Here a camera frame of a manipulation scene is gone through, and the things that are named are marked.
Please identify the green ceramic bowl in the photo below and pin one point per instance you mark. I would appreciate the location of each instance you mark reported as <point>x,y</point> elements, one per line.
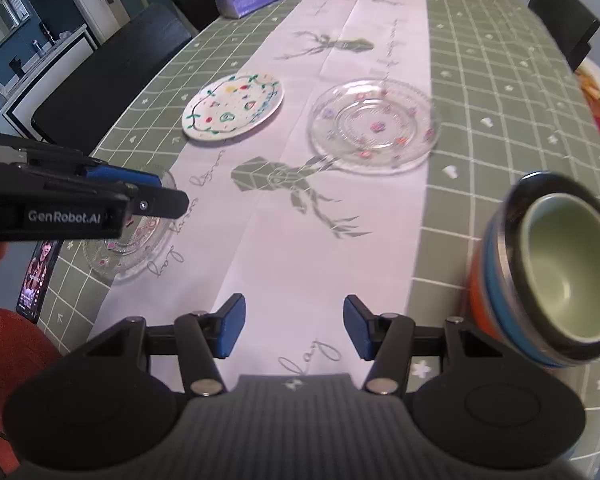
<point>570,270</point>

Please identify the white cabinet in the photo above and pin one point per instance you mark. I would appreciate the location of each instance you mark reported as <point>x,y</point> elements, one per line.
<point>55,70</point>

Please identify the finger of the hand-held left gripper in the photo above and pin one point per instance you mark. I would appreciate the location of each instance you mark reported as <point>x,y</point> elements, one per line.
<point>125,176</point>
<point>160,204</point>

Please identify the orange steel bowl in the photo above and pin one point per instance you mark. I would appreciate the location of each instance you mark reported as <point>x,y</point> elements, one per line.
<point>477,300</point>

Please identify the white deer print table runner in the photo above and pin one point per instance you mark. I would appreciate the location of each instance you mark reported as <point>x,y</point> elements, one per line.
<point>290,240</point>

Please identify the stack of nested bowls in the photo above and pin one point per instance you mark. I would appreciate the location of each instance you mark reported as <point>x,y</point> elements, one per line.
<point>495,280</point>

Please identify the white painted plate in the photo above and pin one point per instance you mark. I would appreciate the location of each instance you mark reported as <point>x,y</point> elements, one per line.
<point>230,107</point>

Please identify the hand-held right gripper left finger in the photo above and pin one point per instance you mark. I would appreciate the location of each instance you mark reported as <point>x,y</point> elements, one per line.
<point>232,325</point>

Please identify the black smartphone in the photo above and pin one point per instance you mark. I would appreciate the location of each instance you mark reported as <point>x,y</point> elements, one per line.
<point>37,280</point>

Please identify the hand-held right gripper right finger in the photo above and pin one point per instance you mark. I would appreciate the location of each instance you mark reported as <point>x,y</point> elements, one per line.
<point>357,327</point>

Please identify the clear glass flowered plate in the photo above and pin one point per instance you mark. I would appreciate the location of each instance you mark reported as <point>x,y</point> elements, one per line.
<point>125,255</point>
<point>375,127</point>

